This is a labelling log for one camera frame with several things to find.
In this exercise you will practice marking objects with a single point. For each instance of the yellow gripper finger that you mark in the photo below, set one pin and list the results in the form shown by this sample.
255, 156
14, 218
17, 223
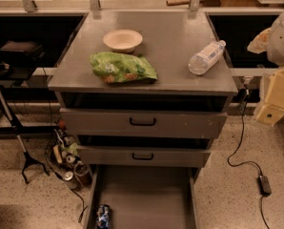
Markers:
259, 44
270, 108

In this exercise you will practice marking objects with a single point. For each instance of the blue pepsi can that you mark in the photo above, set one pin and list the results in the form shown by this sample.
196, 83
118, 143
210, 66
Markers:
103, 217

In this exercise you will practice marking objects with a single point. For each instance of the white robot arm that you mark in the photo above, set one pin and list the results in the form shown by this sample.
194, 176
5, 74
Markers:
275, 46

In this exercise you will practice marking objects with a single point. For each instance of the grey drawer cabinet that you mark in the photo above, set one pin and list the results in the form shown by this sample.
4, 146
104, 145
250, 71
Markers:
170, 39

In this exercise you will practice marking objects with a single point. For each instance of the grey top drawer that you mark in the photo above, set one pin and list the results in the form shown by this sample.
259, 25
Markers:
143, 123

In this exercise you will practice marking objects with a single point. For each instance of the grey drawer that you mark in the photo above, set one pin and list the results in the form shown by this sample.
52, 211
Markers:
143, 123
142, 197
130, 156

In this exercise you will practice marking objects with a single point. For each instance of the grey bottom drawer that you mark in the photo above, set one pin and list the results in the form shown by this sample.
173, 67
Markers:
142, 197

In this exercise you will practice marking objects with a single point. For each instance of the grey middle drawer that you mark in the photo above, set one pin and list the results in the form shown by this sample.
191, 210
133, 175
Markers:
130, 156

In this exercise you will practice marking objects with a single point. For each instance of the silver can on floor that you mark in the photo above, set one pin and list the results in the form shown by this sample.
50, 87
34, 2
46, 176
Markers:
70, 180

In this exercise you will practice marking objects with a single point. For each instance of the clear plastic water bottle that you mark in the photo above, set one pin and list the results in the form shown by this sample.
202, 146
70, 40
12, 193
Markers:
202, 61

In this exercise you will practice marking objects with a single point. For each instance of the black power adapter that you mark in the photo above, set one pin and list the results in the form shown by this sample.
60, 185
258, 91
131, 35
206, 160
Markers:
265, 187

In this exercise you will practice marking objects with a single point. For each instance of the wooden stick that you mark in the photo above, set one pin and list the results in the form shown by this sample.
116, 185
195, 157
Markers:
171, 3

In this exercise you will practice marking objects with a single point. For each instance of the white bowl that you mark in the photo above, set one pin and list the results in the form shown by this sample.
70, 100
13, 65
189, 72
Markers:
124, 41

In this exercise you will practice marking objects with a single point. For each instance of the green chip bag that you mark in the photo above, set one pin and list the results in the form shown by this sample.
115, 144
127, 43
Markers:
115, 67

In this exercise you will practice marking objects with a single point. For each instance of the brown cup on floor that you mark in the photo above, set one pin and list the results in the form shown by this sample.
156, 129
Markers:
82, 173

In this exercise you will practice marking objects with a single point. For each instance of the pile of snacks on floor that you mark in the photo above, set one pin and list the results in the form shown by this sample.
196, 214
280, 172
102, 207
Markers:
65, 148

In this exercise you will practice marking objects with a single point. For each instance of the black box on shelf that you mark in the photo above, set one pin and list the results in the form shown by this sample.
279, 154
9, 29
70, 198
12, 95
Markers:
27, 48

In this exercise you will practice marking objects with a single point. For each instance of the black grabber tool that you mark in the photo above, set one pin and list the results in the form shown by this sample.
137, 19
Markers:
29, 161

